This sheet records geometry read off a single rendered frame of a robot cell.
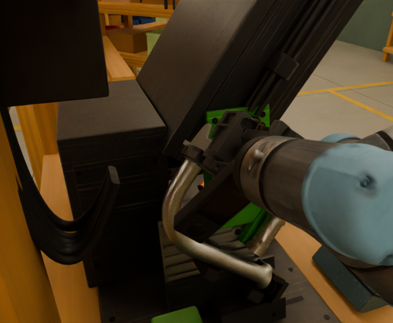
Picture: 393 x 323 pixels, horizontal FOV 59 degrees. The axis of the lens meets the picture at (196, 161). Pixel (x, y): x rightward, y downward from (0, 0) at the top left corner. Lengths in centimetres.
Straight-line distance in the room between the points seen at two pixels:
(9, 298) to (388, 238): 27
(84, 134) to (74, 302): 37
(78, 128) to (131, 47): 307
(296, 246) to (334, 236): 64
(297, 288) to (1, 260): 61
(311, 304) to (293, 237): 19
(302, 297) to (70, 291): 48
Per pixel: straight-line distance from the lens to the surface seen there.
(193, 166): 53
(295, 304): 76
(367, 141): 43
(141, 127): 60
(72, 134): 60
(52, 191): 115
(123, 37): 371
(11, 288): 32
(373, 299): 77
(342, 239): 24
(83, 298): 80
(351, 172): 23
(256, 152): 32
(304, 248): 88
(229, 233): 66
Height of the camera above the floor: 148
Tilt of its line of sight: 29 degrees down
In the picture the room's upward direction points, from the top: straight up
